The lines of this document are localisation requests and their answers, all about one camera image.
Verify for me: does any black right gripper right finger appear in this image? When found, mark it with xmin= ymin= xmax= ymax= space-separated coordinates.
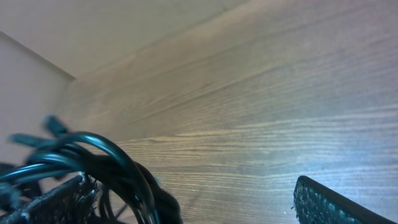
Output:
xmin=294 ymin=175 xmax=395 ymax=224

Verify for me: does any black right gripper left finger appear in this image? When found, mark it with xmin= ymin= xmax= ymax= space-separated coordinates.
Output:
xmin=1 ymin=174 xmax=98 ymax=224

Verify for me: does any black USB cable bundle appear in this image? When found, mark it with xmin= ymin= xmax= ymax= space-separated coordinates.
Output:
xmin=0 ymin=114 xmax=184 ymax=224

